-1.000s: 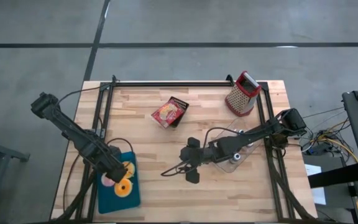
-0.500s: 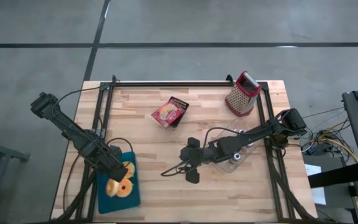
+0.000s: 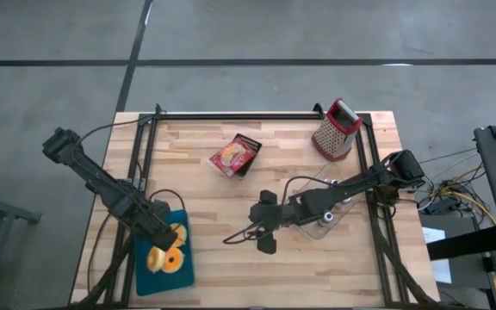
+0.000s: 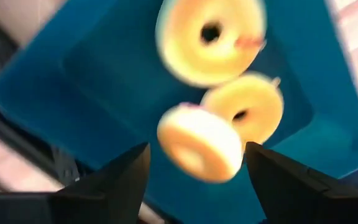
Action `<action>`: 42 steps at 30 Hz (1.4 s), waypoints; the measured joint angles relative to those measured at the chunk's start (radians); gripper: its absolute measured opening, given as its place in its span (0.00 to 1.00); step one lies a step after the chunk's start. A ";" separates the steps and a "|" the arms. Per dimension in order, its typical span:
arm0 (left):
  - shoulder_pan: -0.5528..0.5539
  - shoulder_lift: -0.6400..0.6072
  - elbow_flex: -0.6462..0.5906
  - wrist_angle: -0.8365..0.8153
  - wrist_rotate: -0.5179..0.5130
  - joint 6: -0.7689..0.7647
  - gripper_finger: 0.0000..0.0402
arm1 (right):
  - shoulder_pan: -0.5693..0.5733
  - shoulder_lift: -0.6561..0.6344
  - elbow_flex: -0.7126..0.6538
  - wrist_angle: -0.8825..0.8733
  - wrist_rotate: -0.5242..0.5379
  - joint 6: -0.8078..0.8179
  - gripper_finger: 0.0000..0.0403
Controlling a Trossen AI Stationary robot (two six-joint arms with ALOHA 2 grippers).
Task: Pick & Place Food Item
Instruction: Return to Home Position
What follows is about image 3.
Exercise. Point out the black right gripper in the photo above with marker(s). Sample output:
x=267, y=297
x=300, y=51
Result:
x=274, y=215

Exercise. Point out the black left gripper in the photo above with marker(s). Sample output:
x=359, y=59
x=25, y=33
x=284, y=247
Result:
x=157, y=226

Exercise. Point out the cream orange toy doughnut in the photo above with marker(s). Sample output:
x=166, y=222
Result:
x=178, y=265
x=181, y=234
x=155, y=260

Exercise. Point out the red popcorn packet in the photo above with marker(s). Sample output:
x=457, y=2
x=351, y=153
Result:
x=233, y=155

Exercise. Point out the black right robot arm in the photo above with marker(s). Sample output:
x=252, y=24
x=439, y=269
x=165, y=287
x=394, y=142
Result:
x=360, y=183

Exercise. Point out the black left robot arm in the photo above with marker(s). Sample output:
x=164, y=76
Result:
x=97, y=181

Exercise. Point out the blue plastic bin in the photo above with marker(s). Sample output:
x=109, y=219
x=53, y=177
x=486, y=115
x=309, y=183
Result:
x=166, y=284

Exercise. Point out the clear plastic container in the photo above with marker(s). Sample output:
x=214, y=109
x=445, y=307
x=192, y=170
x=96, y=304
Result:
x=312, y=232

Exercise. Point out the black mesh basket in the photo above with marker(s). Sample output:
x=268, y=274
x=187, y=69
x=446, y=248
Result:
x=251, y=169

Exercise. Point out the red metal box grater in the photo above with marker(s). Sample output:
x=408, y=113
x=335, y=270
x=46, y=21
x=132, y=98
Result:
x=334, y=133

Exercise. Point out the grey metal stand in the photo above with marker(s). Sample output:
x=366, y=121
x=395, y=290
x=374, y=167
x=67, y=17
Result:
x=7, y=212

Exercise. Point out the white paper sheet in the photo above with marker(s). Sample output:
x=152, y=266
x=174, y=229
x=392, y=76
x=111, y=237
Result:
x=442, y=271

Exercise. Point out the black metal bar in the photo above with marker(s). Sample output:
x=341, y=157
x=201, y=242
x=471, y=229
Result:
x=467, y=243

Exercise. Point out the silver metal bracket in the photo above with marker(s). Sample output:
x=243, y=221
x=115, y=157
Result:
x=141, y=184

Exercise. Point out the black aluminium table frame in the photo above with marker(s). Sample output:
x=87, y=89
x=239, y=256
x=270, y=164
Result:
x=239, y=115

